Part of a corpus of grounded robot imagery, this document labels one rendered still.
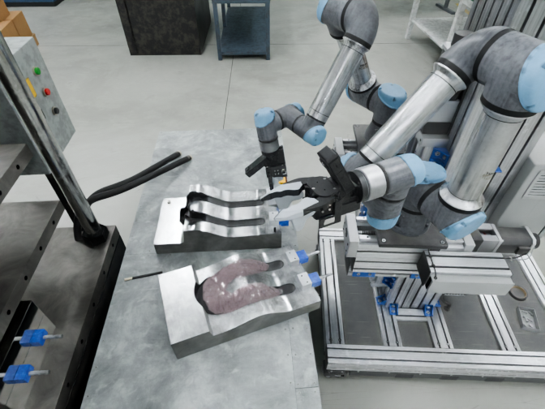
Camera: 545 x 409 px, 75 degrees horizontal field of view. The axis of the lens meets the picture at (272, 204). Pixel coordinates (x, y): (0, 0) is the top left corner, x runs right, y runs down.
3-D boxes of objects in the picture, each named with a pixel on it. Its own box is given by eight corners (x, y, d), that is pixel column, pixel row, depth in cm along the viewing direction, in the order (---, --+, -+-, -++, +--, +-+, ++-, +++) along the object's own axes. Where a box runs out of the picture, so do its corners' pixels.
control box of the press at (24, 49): (144, 270, 233) (41, 36, 129) (135, 312, 211) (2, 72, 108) (109, 273, 232) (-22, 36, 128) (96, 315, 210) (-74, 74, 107)
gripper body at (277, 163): (288, 178, 140) (284, 151, 133) (266, 182, 140) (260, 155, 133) (285, 168, 146) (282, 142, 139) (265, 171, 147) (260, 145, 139)
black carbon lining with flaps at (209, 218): (263, 201, 154) (263, 185, 147) (265, 230, 143) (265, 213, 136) (182, 205, 153) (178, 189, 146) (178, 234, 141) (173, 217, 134)
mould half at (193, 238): (276, 203, 163) (276, 180, 154) (281, 247, 145) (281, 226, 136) (166, 208, 161) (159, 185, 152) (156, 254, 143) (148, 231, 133)
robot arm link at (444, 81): (470, 1, 79) (323, 165, 96) (511, 16, 72) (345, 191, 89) (484, 32, 87) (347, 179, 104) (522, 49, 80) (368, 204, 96)
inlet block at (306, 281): (328, 272, 133) (329, 264, 129) (334, 283, 130) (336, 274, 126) (296, 283, 130) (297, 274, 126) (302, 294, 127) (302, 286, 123)
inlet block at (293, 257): (315, 251, 140) (316, 242, 137) (321, 260, 137) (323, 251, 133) (285, 260, 137) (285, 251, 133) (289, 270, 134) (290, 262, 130)
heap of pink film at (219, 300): (266, 259, 134) (265, 246, 128) (284, 299, 122) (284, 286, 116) (198, 280, 127) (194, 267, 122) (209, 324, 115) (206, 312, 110)
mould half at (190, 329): (290, 253, 143) (291, 235, 135) (319, 308, 126) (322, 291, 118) (165, 292, 131) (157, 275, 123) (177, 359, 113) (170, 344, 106)
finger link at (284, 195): (262, 217, 75) (305, 212, 76) (259, 195, 72) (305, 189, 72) (260, 208, 78) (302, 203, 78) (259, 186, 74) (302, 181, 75)
